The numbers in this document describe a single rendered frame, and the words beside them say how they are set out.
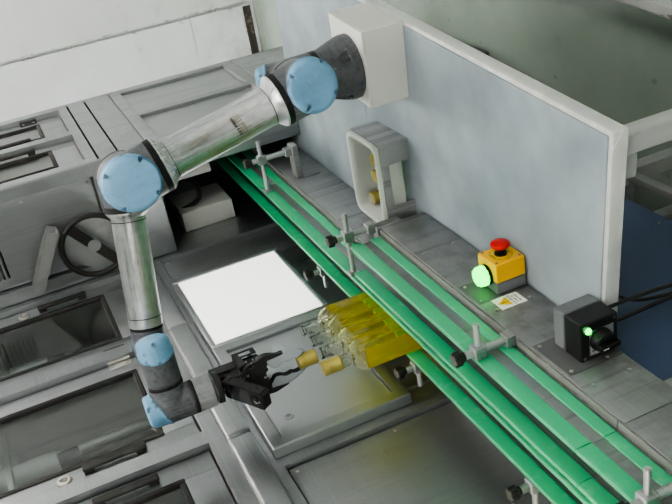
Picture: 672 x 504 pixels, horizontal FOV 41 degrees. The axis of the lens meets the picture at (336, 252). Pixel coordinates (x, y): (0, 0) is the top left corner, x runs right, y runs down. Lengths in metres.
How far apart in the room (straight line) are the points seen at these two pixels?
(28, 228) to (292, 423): 1.19
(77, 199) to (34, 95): 2.76
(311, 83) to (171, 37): 3.82
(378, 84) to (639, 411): 0.96
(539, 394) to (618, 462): 0.21
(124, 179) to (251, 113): 0.29
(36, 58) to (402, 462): 4.06
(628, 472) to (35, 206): 1.97
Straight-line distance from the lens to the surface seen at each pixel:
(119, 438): 2.26
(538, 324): 1.77
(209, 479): 2.05
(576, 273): 1.73
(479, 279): 1.85
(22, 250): 2.92
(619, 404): 1.57
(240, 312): 2.50
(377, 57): 2.06
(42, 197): 2.87
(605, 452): 1.51
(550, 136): 1.66
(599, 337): 1.63
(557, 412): 1.59
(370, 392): 2.11
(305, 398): 2.13
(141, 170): 1.81
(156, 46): 5.66
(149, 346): 1.92
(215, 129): 1.86
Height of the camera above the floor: 1.62
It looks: 17 degrees down
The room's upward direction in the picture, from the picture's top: 109 degrees counter-clockwise
